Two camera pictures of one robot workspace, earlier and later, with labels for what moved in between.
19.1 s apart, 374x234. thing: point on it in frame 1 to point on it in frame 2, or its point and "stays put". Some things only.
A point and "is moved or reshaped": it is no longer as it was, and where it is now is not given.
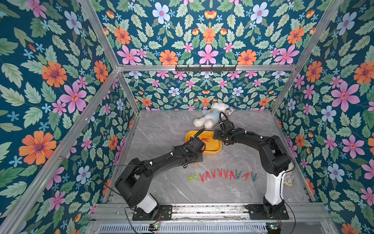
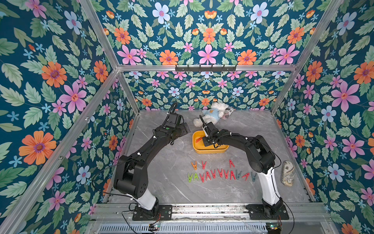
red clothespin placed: [226, 174] stays put
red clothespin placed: [221, 173] stays put
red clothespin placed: [246, 175] stays put
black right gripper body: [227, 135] to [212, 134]
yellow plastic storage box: [213, 146] is moved or reshaped
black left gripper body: [196, 157] to [180, 130]
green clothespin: [190, 178] stays put
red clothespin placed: [232, 173] stays put
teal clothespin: [237, 174] stays put
